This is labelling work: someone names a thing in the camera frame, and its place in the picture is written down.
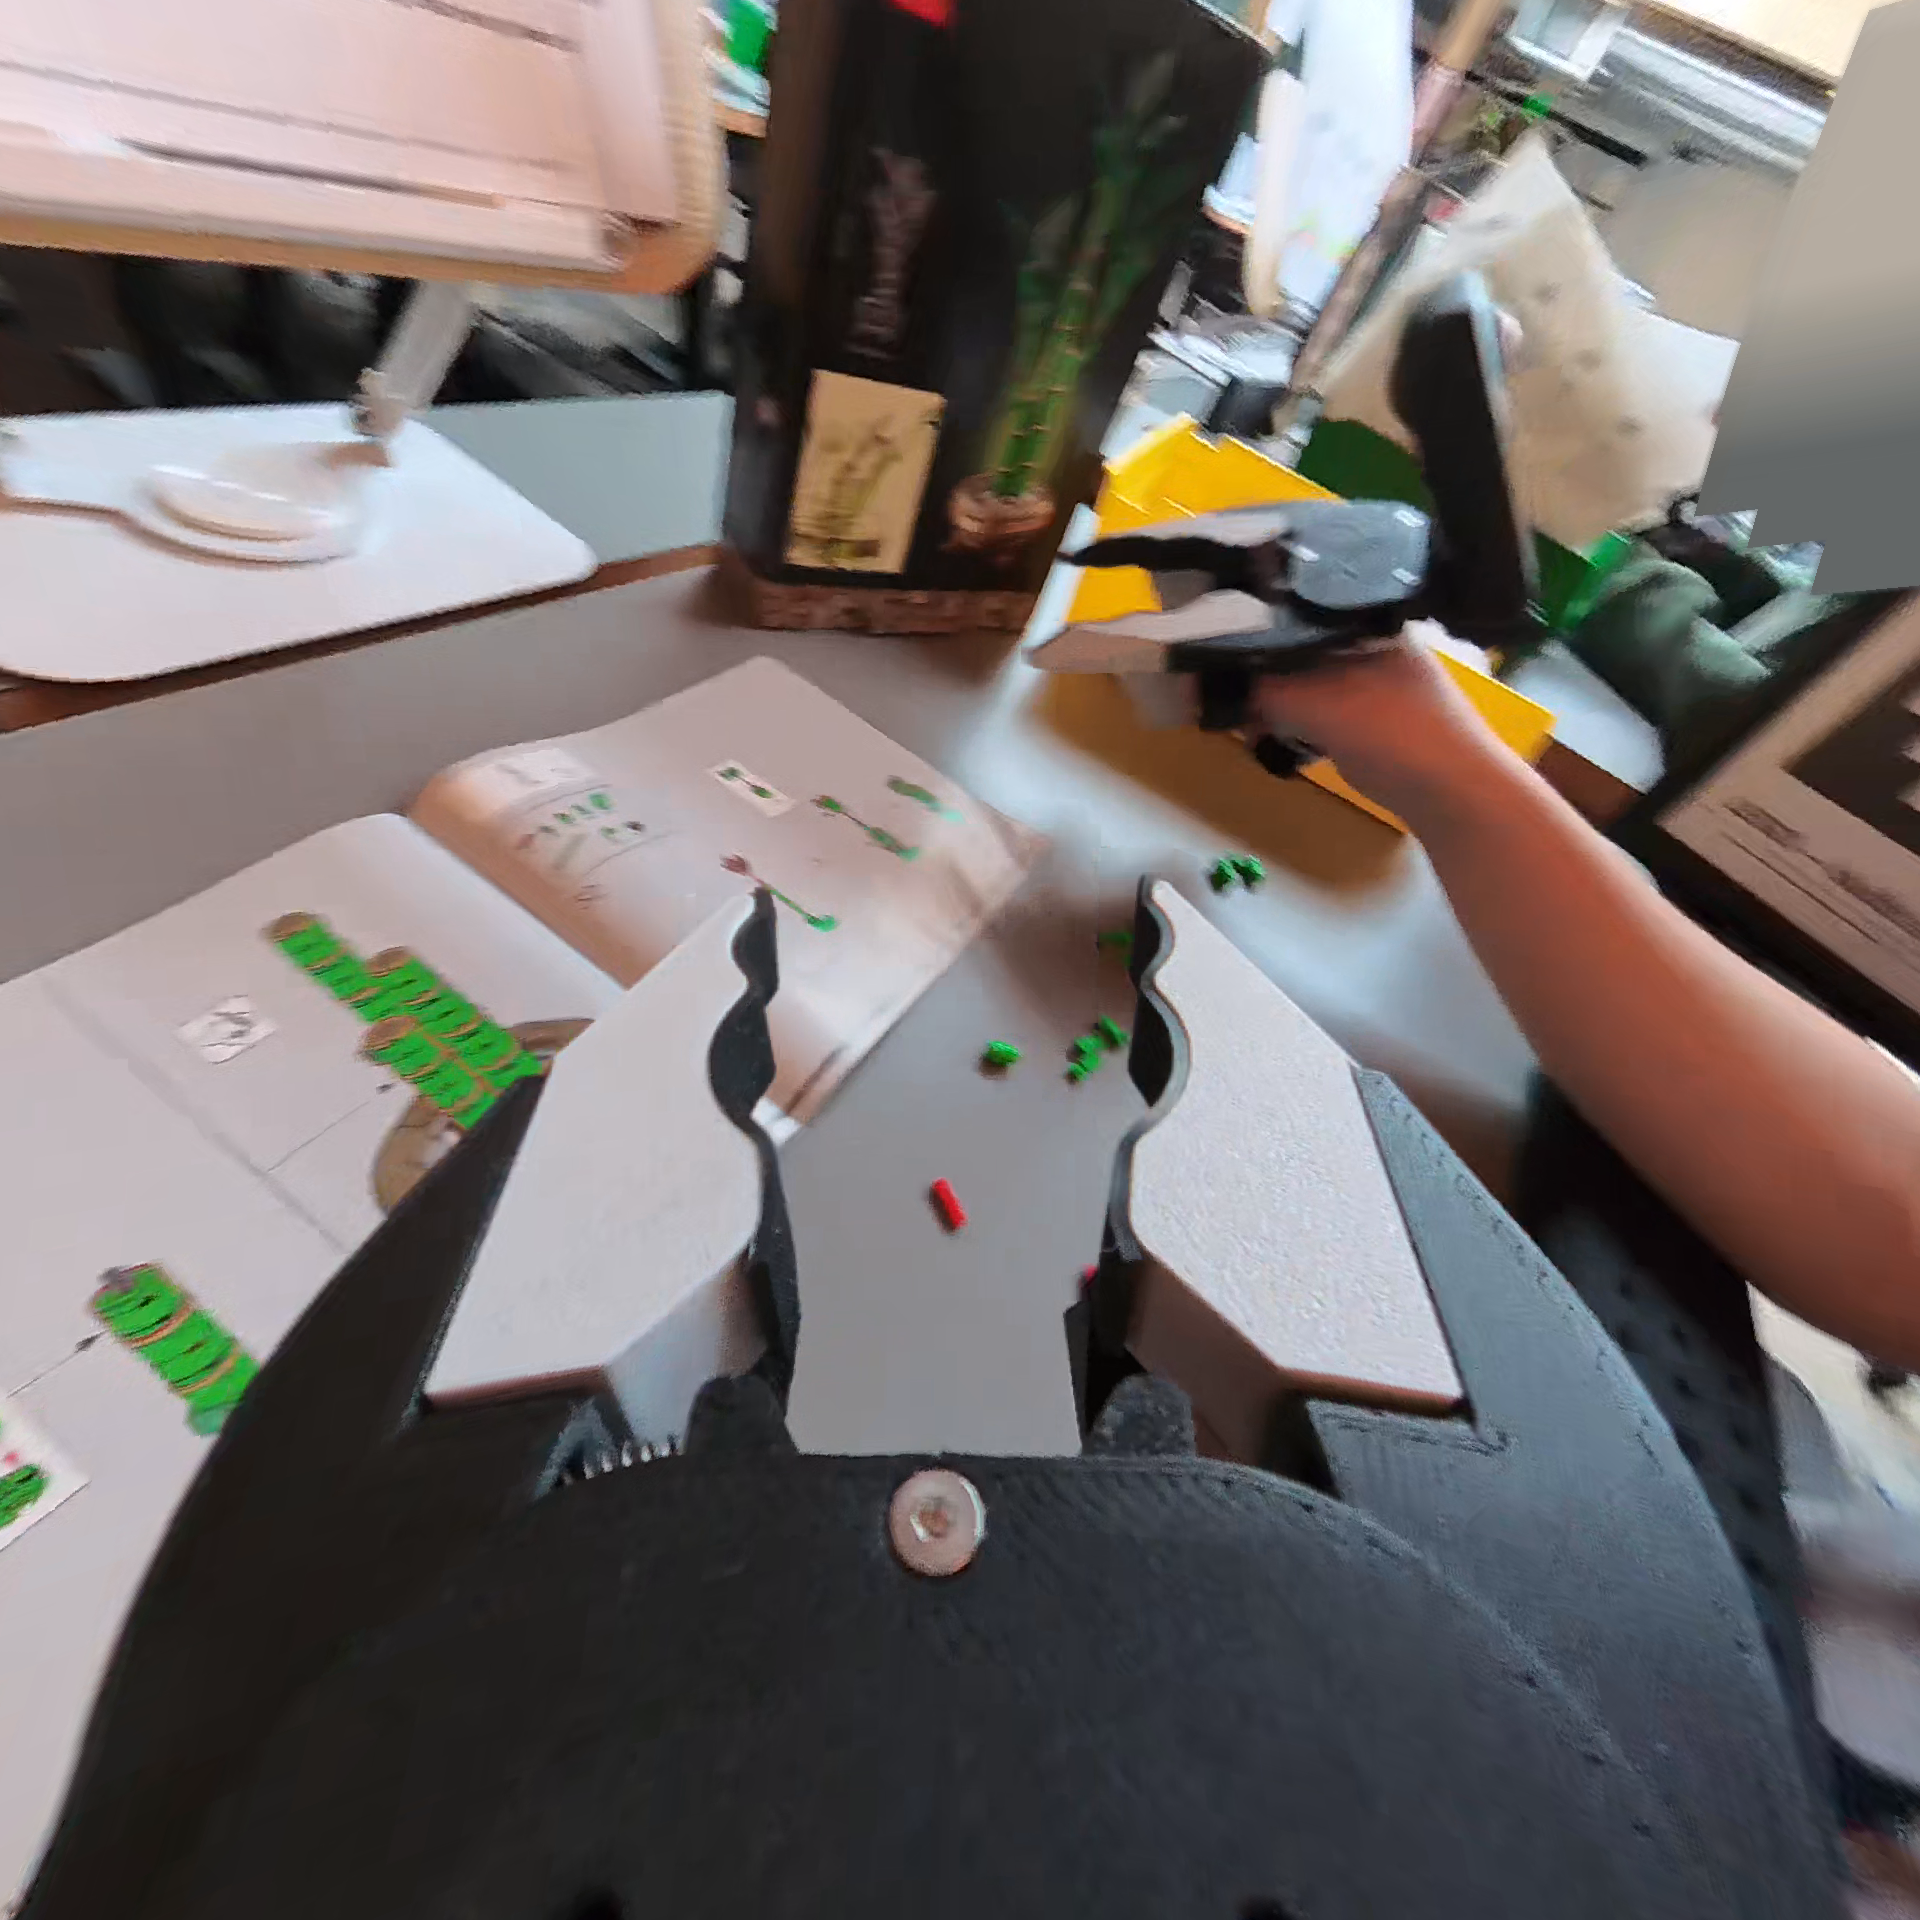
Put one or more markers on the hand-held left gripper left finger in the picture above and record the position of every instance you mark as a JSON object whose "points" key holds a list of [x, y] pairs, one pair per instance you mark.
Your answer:
{"points": [[631, 1153]]}

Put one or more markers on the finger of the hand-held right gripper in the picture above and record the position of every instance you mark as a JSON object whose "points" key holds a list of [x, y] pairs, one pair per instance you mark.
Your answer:
{"points": [[1201, 542], [1142, 642]]}

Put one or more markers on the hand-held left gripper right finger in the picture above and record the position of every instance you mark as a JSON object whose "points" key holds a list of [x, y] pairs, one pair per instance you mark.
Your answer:
{"points": [[1274, 1198]]}

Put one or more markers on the small red lego piece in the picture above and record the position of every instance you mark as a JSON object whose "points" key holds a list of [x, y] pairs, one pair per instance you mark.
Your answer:
{"points": [[948, 1207]]}

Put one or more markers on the person's right forearm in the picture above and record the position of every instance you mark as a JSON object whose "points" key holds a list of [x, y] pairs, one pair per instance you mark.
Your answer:
{"points": [[1649, 1019]]}

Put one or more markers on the scattered small green lego bricks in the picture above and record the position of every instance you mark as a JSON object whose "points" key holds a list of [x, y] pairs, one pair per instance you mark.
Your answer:
{"points": [[1240, 869]]}

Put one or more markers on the black bamboo lego set box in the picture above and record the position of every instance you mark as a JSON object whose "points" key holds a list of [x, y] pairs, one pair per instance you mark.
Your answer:
{"points": [[899, 226]]}

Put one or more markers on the lego instruction booklet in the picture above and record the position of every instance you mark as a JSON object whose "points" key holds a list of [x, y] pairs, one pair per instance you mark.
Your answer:
{"points": [[182, 931]]}

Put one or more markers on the person's right hand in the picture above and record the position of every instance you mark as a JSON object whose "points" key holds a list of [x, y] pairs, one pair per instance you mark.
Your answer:
{"points": [[1379, 721]]}

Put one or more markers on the yellow plastic bin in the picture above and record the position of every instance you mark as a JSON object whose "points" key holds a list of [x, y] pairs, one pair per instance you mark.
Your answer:
{"points": [[1201, 470]]}

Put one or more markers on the green plastic bin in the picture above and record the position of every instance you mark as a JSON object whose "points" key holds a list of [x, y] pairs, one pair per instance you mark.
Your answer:
{"points": [[1351, 458]]}

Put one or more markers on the white printed paper bag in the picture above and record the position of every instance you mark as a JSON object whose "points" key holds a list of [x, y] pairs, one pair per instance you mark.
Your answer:
{"points": [[1590, 391]]}

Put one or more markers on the dark green cloth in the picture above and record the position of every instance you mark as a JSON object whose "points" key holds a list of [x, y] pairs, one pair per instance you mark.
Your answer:
{"points": [[1665, 630]]}

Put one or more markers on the white chart poster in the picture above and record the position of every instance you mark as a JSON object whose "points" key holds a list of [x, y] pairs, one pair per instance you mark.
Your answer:
{"points": [[1321, 150]]}

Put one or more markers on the white flat stand base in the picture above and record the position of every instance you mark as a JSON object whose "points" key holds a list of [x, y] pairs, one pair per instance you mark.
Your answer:
{"points": [[453, 555]]}

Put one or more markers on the light wooden board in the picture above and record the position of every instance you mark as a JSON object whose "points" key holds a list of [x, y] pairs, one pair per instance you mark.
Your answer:
{"points": [[301, 120]]}

